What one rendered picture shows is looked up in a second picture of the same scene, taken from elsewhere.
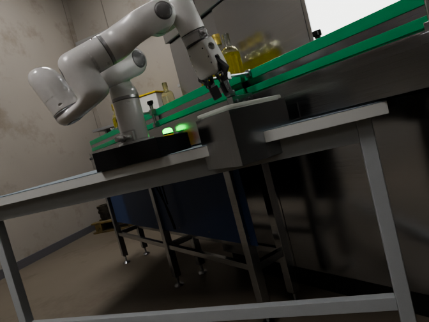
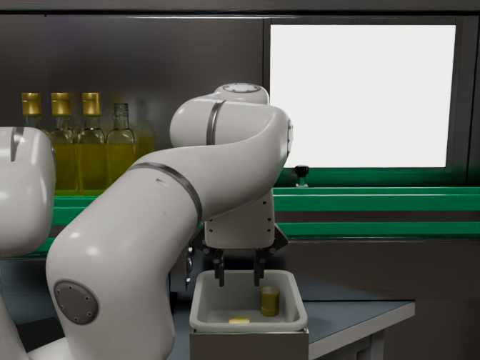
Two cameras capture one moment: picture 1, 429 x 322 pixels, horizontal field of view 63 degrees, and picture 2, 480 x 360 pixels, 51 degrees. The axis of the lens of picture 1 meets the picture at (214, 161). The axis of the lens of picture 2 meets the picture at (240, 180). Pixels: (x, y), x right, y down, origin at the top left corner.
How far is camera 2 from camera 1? 0.94 m
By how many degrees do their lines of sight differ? 56
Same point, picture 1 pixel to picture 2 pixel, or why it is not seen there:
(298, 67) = (296, 223)
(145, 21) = (278, 164)
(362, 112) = (396, 315)
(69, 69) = (138, 298)
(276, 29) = not seen: hidden behind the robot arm
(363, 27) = (411, 207)
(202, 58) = (251, 218)
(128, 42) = (236, 204)
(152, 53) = not seen: outside the picture
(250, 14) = (151, 73)
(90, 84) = (170, 334)
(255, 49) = (143, 136)
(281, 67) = not seen: hidden behind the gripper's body
